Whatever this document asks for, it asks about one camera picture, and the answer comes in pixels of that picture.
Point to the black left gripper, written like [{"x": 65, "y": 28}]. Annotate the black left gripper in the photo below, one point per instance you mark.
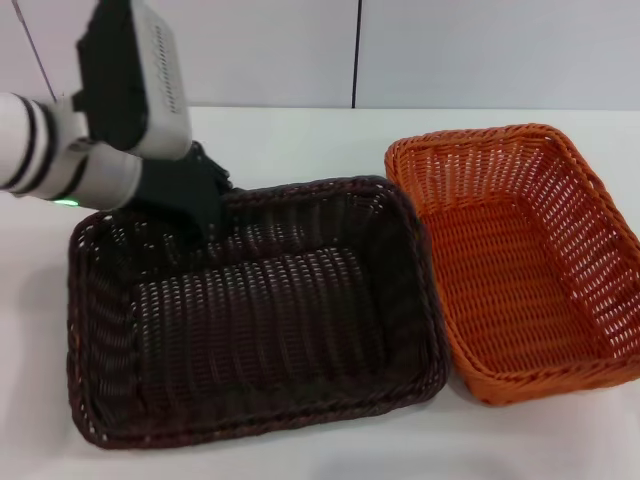
[{"x": 180, "y": 185}]

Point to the dark brown wicker basket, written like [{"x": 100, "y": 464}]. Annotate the dark brown wicker basket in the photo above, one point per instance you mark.
[{"x": 260, "y": 325}]

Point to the orange wicker basket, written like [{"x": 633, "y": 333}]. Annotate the orange wicker basket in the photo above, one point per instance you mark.
[{"x": 510, "y": 280}]

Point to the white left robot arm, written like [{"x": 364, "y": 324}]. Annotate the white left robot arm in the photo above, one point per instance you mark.
[{"x": 45, "y": 145}]

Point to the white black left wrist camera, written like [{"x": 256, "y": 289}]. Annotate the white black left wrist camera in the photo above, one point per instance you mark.
[{"x": 145, "y": 75}]

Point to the black vertical wall strip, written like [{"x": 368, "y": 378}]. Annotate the black vertical wall strip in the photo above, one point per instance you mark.
[{"x": 358, "y": 50}]

